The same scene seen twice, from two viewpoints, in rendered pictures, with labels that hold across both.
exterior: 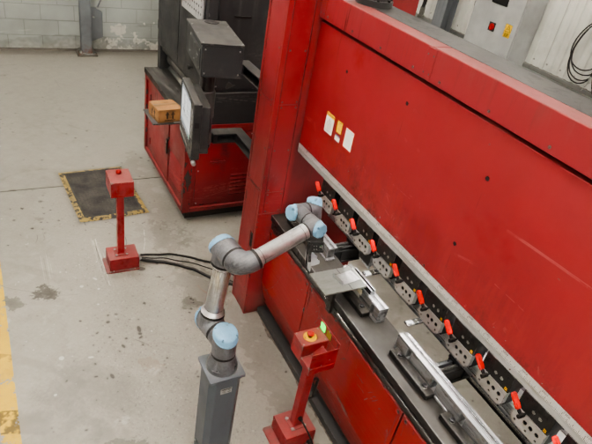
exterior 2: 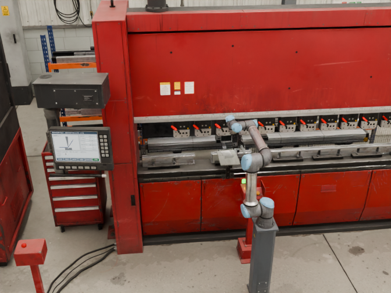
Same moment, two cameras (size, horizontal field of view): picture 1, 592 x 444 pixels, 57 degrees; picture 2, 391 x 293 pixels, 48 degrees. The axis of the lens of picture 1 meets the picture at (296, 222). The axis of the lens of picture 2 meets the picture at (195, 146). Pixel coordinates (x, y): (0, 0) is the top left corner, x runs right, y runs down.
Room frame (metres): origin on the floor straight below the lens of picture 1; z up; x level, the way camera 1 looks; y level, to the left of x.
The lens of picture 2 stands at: (1.05, 3.02, 3.03)
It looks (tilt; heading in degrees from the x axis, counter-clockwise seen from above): 28 degrees down; 296
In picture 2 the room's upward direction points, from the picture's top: straight up
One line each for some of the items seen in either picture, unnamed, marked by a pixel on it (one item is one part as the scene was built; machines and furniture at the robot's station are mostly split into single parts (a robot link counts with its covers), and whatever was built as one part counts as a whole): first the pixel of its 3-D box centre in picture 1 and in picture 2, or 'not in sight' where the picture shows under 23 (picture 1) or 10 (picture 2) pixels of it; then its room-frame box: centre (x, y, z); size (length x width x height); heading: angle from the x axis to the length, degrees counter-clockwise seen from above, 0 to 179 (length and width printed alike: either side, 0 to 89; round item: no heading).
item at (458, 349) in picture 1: (468, 341); (307, 121); (1.77, -0.82, 1.26); 0.15 x 0.09 x 0.17; 32
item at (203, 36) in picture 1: (209, 99); (78, 129); (3.22, 0.68, 1.53); 0.51 x 0.25 x 0.85; 25
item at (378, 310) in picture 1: (362, 292); (231, 156); (2.38, -0.44, 0.92); 0.39 x 0.06 x 0.10; 32
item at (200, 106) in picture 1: (195, 117); (83, 146); (3.14, 0.74, 1.42); 0.45 x 0.12 x 0.36; 25
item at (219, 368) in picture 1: (222, 358); (265, 218); (1.80, 0.22, 0.82); 0.15 x 0.15 x 0.10
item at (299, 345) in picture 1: (314, 346); (252, 190); (2.07, -0.22, 0.75); 0.20 x 0.16 x 0.18; 33
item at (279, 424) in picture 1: (289, 430); (248, 249); (2.05, -0.20, 0.06); 0.25 x 0.20 x 0.12; 123
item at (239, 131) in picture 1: (234, 144); not in sight; (3.38, 0.51, 1.17); 0.40 x 0.24 x 0.07; 32
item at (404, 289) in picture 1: (412, 282); (266, 124); (2.11, -0.61, 1.26); 0.15 x 0.09 x 0.17; 32
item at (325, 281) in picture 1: (337, 280); (228, 157); (2.34, -0.28, 1.00); 0.26 x 0.18 x 0.01; 122
